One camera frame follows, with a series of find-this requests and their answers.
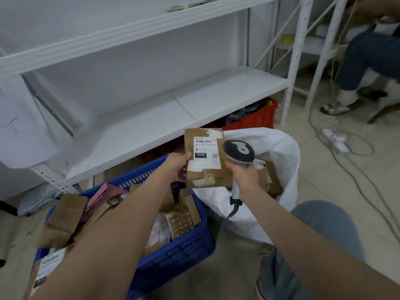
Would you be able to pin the person's right forearm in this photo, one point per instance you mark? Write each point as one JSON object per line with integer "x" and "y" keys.
{"x": 312, "y": 253}

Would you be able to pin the pink mailer bag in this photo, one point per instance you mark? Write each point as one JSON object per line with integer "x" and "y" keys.
{"x": 100, "y": 196}

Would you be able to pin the white power strip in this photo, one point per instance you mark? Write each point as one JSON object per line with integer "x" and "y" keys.
{"x": 328, "y": 134}

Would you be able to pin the box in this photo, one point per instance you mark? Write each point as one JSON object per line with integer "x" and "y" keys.
{"x": 272, "y": 181}

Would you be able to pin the grey handheld barcode scanner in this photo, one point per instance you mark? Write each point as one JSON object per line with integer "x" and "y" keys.
{"x": 239, "y": 151}

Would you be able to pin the pile of parcels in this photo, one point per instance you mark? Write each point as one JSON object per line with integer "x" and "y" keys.
{"x": 62, "y": 221}

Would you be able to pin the white metal shelf rack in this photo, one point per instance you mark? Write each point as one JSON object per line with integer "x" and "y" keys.
{"x": 326, "y": 49}
{"x": 140, "y": 131}

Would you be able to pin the taped brown parcel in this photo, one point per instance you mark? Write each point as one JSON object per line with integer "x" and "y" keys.
{"x": 218, "y": 174}

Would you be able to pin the person's sandal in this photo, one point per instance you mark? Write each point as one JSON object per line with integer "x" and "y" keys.
{"x": 262, "y": 259}

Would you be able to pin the wooden chair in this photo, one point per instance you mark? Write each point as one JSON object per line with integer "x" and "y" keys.
{"x": 384, "y": 112}

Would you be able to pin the person's left hand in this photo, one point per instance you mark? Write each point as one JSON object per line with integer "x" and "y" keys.
{"x": 176, "y": 164}

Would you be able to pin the white paper sign sheet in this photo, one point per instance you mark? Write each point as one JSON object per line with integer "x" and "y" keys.
{"x": 18, "y": 134}

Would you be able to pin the white power adapter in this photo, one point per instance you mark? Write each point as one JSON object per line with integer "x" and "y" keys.
{"x": 339, "y": 138}

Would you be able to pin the yellow item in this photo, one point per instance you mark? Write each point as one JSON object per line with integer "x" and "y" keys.
{"x": 286, "y": 38}

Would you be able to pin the blue plastic crate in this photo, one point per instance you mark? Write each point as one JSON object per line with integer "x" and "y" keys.
{"x": 181, "y": 253}

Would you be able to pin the red plastic crate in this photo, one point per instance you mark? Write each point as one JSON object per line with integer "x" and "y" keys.
{"x": 259, "y": 118}

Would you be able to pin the grey plastic mailer bag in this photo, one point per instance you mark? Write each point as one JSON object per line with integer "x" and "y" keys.
{"x": 37, "y": 199}

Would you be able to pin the yellow packet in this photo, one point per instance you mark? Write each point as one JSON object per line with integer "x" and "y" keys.
{"x": 268, "y": 103}

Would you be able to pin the person's right hand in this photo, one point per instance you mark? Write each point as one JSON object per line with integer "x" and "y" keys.
{"x": 247, "y": 181}

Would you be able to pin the white woven sack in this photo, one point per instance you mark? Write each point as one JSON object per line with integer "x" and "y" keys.
{"x": 281, "y": 146}

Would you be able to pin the person's left forearm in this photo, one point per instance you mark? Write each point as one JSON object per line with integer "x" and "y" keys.
{"x": 103, "y": 246}

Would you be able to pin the brown box red-outlined sticker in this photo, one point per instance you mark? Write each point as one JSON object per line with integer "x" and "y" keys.
{"x": 47, "y": 268}

